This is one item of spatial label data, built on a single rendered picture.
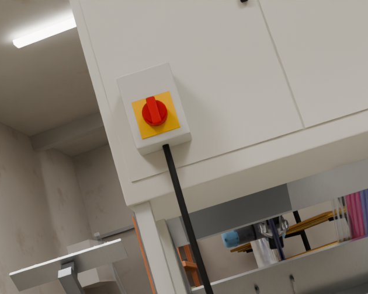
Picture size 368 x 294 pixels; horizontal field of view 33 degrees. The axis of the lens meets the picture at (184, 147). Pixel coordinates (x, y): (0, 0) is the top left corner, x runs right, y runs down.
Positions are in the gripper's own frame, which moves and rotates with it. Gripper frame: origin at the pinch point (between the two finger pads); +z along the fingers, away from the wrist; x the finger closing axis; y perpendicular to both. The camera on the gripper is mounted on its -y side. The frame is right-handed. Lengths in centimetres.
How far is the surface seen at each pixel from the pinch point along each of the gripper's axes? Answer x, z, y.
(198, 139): -12, 65, 50
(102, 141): -266, -953, -169
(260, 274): -6.5, 3.1, -9.8
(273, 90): 3, 61, 55
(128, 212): -240, -915, -304
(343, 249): 19.3, -0.1, -7.6
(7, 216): -336, -604, -171
